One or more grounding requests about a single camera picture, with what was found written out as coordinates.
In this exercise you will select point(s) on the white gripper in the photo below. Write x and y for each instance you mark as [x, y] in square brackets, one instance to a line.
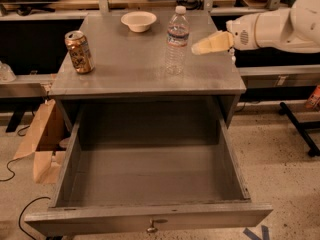
[242, 31]

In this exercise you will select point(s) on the clear plastic water bottle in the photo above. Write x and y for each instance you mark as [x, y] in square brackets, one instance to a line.
[176, 41]

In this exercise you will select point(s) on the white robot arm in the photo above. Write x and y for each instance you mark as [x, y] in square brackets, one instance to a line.
[295, 29]

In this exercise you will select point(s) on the white pump dispenser bottle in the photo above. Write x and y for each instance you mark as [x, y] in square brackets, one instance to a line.
[232, 54]

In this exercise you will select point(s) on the grey cabinet counter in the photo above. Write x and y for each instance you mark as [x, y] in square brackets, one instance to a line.
[133, 64]

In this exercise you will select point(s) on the grey open top drawer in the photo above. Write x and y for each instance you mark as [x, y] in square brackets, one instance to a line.
[130, 162]

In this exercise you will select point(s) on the metal drawer knob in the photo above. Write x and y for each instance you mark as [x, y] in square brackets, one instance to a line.
[153, 222]

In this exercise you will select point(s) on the white ceramic bowl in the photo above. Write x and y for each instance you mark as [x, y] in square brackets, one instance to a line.
[138, 21]

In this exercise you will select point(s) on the black stand base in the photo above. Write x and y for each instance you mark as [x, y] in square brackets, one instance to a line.
[302, 128]

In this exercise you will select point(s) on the gold drink can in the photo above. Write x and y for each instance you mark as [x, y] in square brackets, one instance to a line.
[79, 51]

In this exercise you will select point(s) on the open cardboard box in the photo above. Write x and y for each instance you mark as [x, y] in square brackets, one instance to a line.
[42, 141]

